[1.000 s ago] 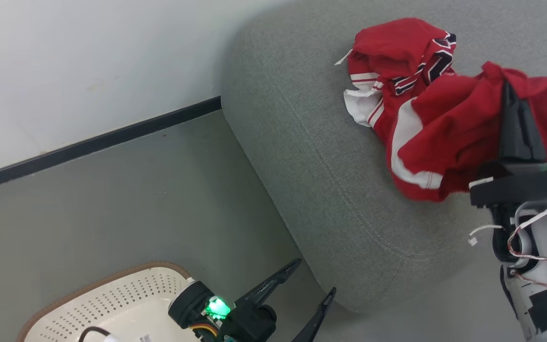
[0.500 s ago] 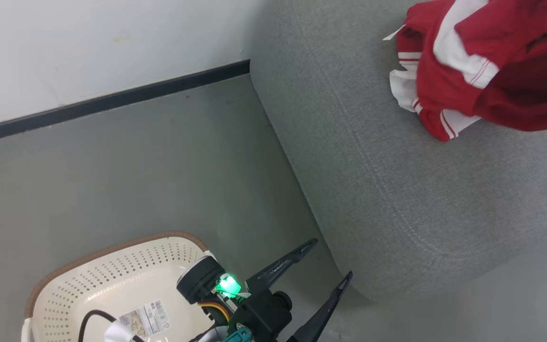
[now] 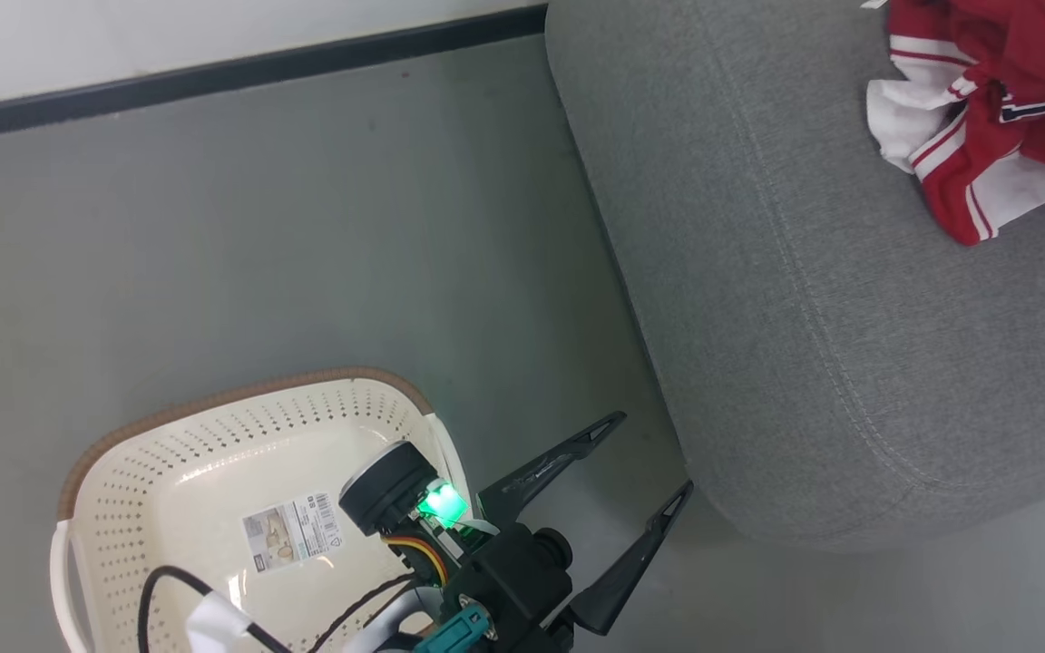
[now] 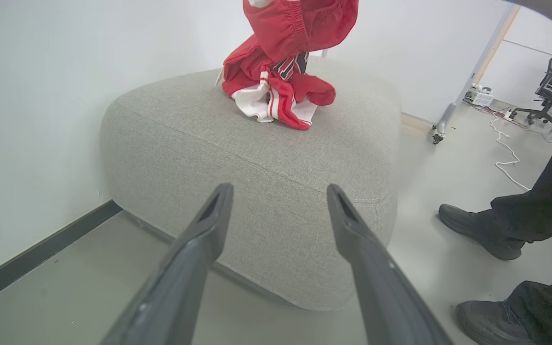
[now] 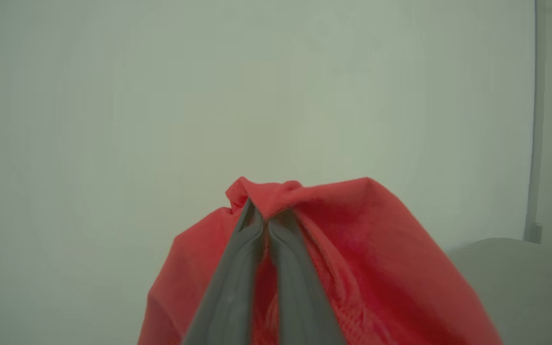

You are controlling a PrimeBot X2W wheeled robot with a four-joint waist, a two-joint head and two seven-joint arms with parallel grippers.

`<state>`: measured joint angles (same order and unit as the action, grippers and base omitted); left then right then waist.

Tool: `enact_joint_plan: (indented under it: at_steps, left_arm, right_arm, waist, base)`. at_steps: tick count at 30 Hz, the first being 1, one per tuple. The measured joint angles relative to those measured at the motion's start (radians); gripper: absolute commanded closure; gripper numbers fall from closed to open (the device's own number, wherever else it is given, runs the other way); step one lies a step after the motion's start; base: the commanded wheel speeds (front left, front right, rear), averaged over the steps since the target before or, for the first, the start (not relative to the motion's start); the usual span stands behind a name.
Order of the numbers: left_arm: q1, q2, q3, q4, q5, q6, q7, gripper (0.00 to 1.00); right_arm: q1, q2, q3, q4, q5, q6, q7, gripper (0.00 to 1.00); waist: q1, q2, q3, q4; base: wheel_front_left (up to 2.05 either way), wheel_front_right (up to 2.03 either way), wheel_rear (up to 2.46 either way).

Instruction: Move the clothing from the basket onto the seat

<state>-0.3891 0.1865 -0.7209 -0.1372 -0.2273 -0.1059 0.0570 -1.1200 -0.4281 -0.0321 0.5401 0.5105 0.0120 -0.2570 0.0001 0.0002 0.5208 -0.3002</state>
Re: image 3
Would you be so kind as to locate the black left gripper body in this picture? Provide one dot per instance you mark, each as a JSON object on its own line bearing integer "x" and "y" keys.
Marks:
{"x": 391, "y": 485}

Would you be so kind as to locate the red and white jersey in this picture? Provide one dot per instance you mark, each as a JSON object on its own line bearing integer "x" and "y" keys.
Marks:
{"x": 1021, "y": 63}

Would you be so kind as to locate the teal left camera connector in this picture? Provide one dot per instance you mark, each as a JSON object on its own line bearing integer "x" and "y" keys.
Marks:
{"x": 454, "y": 633}

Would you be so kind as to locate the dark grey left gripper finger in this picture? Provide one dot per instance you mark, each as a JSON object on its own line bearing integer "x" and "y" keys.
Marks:
{"x": 636, "y": 567}
{"x": 545, "y": 472}

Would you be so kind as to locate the cream perforated laundry basket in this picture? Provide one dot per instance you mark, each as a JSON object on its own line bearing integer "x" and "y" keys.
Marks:
{"x": 178, "y": 472}

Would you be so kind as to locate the paper label sticker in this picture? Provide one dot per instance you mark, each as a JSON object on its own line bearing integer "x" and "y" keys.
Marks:
{"x": 291, "y": 533}

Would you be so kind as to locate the black baseboard strip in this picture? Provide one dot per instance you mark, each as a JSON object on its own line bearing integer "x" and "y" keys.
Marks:
{"x": 214, "y": 73}

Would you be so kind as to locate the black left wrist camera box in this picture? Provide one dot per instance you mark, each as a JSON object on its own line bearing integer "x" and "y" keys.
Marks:
{"x": 504, "y": 576}

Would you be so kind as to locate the grey fabric sofa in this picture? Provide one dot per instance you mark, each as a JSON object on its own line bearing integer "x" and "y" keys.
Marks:
{"x": 831, "y": 272}

